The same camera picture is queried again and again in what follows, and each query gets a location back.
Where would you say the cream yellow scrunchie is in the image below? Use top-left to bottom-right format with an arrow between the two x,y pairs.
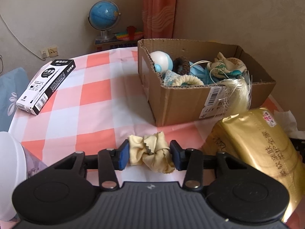
128,131 -> 175,174

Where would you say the blonde fibre tassel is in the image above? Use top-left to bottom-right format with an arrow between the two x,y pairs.
219,77 -> 252,116

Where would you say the cream terry hair ring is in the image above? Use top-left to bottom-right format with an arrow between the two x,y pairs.
171,74 -> 205,87

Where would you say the blue face mask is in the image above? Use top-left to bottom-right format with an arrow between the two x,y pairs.
189,60 -> 216,85

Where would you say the brown hair scrunchie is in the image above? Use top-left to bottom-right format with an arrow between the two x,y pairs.
172,56 -> 190,76

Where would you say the cream floral fabric pouch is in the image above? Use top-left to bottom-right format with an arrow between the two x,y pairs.
207,52 -> 247,79

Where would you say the blue white round plush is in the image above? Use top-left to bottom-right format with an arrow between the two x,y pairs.
149,51 -> 173,74

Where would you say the blue lace fabric pouch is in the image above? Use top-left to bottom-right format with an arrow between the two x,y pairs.
163,70 -> 182,87

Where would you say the gold tissue pack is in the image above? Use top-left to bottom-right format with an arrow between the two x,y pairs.
202,108 -> 304,222

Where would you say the pink checkered tablecloth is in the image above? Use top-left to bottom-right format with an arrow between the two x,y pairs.
9,47 -> 217,165

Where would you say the brown cardboard box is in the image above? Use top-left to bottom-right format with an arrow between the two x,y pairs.
137,39 -> 276,127

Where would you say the white lid plastic jar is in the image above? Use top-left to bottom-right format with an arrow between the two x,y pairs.
0,131 -> 47,221

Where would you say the black white pen box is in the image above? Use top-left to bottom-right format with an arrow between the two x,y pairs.
16,60 -> 76,115

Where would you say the box under globe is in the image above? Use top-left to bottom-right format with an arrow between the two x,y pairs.
94,39 -> 137,52

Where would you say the blue floral cushion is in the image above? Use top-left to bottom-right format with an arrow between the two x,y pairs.
0,67 -> 29,131

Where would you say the colourful toy on stand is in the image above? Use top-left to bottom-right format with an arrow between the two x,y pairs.
115,26 -> 144,41

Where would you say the blue desk globe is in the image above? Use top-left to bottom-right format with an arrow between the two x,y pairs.
88,0 -> 121,42

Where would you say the orange pink curtain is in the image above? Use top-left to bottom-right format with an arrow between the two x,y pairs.
142,0 -> 176,39

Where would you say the wall power socket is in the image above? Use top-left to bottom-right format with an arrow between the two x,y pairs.
40,46 -> 58,60

